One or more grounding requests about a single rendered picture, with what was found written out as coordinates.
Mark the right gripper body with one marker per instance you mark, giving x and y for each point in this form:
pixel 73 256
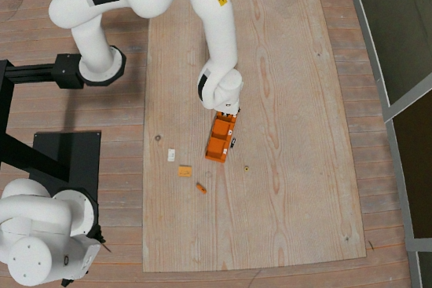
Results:
pixel 90 248

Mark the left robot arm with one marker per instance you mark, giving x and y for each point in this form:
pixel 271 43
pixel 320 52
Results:
pixel 218 82

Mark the orange rack of three bins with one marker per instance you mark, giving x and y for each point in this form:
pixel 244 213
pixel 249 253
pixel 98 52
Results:
pixel 220 137

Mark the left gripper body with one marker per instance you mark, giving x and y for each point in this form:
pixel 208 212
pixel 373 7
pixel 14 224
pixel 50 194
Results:
pixel 230 109

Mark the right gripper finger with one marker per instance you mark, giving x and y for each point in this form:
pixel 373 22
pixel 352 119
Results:
pixel 95 233
pixel 66 282

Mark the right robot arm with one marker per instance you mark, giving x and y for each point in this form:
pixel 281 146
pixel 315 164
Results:
pixel 48 254

